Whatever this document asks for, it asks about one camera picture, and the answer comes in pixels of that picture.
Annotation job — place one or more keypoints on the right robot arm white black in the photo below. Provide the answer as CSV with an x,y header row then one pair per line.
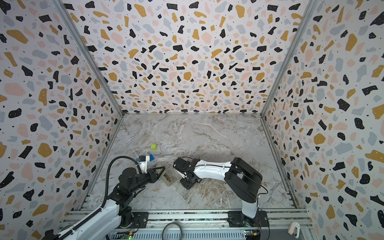
x,y
243,180

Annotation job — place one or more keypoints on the white plastic clip device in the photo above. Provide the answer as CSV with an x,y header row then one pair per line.
x,y
294,229

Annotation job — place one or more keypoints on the green cube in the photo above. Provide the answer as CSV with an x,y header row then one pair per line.
x,y
153,147

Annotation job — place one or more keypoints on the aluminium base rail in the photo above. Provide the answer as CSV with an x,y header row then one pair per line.
x,y
212,225

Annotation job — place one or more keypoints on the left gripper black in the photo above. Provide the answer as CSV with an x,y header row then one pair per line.
x,y
152,176

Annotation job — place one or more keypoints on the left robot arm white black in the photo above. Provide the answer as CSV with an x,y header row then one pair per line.
x,y
115,210

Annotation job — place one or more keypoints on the white remote control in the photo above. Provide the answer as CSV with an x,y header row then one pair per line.
x,y
166,177

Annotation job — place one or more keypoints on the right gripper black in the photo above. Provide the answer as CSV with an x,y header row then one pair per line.
x,y
186,173

